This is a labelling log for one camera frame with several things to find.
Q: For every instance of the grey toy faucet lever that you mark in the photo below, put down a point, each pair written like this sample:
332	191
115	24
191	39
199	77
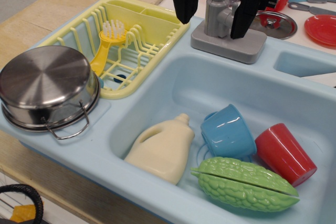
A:
213	34

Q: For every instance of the metal pot lid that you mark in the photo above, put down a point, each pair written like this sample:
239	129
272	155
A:
274	24

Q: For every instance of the red toy plate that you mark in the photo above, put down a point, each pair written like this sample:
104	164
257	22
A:
321	29

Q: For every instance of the yellow dish drying rack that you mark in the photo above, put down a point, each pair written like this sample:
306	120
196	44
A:
151	32

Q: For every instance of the yellow dish brush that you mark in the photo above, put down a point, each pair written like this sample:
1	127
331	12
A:
113	34

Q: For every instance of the light blue toy sink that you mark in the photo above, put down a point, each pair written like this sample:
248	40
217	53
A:
277	88

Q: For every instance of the blue toy cup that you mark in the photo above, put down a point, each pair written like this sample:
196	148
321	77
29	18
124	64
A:
226	134

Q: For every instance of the red toy cup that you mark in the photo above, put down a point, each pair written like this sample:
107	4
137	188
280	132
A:
279	149

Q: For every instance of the cream detergent bottle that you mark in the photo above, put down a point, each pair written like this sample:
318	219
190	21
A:
163	149

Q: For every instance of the stainless steel pot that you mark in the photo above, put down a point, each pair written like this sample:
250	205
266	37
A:
48	88

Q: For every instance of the green toy bitter gourd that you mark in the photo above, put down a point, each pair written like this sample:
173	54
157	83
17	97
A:
244	185

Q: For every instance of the yellow object bottom corner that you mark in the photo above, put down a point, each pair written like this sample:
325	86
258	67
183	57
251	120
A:
23	213

